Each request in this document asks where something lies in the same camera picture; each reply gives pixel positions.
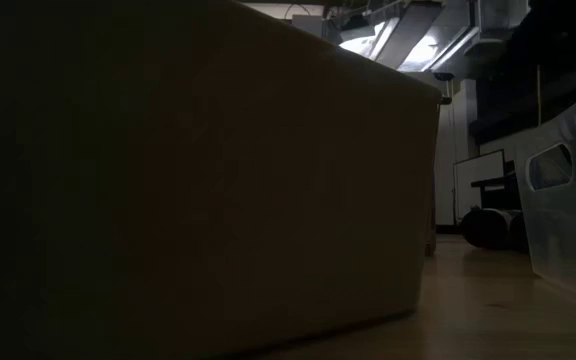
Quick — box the black lid jar purple label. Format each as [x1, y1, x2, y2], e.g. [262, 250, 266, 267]
[460, 207, 512, 250]

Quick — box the grey plastic bin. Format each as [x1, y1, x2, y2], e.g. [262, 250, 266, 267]
[0, 0, 443, 360]

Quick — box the whiteboard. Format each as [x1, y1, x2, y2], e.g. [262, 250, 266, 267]
[453, 148, 507, 224]

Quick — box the black desk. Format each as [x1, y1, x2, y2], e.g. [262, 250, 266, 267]
[470, 159, 519, 211]

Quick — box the clear plastic bin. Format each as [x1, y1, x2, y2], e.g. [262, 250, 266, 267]
[515, 87, 576, 306]

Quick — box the silver ceiling duct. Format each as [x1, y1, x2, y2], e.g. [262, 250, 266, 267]
[337, 0, 532, 74]

